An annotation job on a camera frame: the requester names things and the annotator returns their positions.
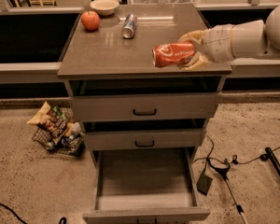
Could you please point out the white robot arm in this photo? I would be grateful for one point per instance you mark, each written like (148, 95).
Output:
(255, 39)

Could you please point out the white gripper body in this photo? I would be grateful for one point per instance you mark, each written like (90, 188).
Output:
(218, 44)

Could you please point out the grey drawer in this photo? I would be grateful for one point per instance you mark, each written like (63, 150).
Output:
(145, 186)
(130, 99)
(157, 133)

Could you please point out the black pole on floor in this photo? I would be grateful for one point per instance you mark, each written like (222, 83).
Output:
(275, 162)

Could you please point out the wire basket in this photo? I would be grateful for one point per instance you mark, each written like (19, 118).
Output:
(71, 145)

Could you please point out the top grey drawer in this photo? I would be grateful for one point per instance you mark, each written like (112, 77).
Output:
(130, 99)

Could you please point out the grey drawer cabinet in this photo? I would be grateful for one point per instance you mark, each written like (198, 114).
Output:
(106, 54)

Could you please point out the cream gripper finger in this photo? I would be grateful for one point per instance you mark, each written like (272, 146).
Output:
(198, 60)
(196, 37)

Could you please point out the grabber reach tool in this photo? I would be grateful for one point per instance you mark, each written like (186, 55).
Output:
(223, 172)

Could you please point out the bottom grey drawer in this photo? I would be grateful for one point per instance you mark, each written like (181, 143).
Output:
(145, 186)

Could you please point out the black flat power adapter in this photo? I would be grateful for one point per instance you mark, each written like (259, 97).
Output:
(204, 182)

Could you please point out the yellow brown chip bag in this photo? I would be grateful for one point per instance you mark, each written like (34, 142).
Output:
(48, 120)

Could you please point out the white bowl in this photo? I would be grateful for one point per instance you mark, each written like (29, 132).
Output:
(104, 7)

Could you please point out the middle grey drawer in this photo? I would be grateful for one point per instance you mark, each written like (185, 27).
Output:
(157, 133)

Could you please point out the red coke can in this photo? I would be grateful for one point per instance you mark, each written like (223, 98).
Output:
(179, 53)

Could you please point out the red apple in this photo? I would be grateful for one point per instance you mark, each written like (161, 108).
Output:
(90, 20)

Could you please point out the silver blue soda can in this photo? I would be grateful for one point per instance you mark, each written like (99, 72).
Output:
(129, 26)

